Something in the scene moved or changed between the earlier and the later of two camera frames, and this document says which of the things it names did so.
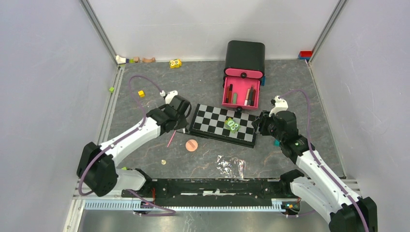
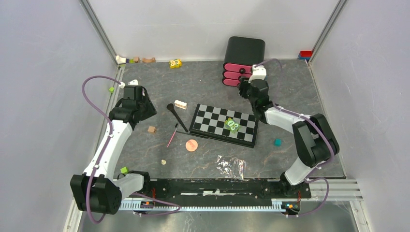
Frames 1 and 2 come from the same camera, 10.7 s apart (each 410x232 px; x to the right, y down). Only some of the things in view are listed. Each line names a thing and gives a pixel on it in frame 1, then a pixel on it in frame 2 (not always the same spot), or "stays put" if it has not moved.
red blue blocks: x=305 y=54 stays put
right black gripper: x=264 y=118 -> x=244 y=83
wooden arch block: x=147 y=60 stays put
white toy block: x=120 y=60 stays put
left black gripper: x=183 y=124 -> x=151 y=110
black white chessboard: x=224 y=124 stays put
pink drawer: x=241 y=93 -> x=235 y=75
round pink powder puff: x=191 y=145 stays put
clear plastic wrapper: x=233 y=167 stays put
